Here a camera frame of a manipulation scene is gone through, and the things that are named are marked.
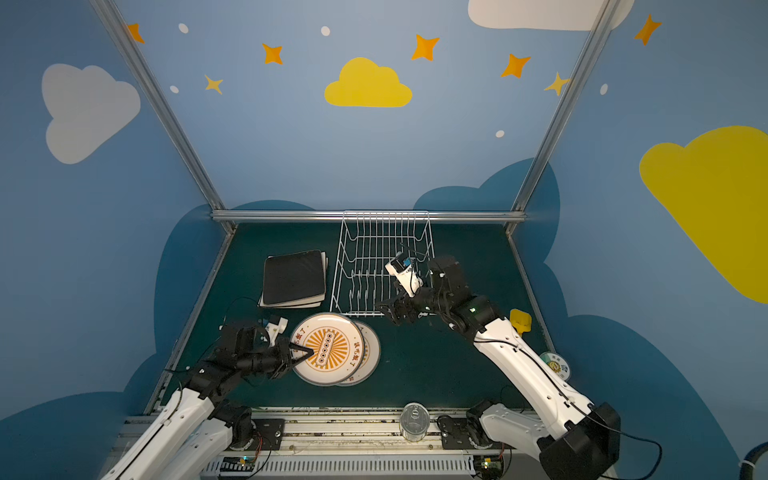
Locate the circuit board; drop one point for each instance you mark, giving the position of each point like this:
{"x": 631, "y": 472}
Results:
{"x": 237, "y": 467}
{"x": 487, "y": 468}

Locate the yellow handled brush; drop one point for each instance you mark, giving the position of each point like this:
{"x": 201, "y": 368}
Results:
{"x": 521, "y": 321}

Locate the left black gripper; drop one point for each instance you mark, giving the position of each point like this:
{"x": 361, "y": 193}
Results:
{"x": 278, "y": 357}

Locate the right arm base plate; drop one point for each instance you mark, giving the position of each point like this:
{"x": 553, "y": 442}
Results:
{"x": 465, "y": 434}

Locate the left circuit board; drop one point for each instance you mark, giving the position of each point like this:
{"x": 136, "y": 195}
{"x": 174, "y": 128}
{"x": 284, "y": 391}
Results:
{"x": 237, "y": 467}

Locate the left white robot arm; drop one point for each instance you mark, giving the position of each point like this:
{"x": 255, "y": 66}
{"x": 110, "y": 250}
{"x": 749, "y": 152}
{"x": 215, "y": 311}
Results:
{"x": 199, "y": 422}

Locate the black square plate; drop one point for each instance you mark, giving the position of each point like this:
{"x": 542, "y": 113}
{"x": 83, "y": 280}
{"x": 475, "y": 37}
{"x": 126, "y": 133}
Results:
{"x": 295, "y": 277}

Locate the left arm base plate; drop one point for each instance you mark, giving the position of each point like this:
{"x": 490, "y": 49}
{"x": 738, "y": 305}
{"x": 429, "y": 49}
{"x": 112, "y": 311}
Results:
{"x": 264, "y": 434}

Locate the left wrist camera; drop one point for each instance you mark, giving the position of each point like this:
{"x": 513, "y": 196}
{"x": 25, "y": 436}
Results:
{"x": 276, "y": 325}

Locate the white round plate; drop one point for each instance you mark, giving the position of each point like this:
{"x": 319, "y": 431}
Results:
{"x": 338, "y": 348}
{"x": 371, "y": 357}

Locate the white wire dish rack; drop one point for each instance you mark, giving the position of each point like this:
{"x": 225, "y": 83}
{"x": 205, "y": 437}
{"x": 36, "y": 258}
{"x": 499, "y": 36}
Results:
{"x": 368, "y": 241}

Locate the aluminium frame rail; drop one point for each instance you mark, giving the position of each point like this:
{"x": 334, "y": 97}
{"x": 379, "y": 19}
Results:
{"x": 274, "y": 216}

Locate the right circuit board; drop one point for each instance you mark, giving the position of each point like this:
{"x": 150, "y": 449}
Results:
{"x": 487, "y": 468}

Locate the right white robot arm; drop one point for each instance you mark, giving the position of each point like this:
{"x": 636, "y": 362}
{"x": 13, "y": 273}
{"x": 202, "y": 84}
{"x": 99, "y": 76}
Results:
{"x": 570, "y": 436}

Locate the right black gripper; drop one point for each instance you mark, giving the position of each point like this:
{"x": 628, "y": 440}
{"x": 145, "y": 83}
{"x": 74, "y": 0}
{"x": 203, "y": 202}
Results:
{"x": 405, "y": 306}

